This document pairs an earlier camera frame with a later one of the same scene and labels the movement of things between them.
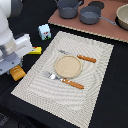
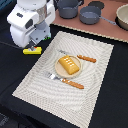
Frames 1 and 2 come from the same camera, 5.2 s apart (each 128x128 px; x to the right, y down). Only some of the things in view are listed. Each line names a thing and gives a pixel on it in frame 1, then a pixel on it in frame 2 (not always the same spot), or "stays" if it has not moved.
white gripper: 12,52 -> 31,26
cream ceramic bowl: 121,18 stays
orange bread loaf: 17,72 -> 67,63
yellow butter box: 36,50 stays
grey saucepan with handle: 91,15 stays
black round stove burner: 98,4 stays
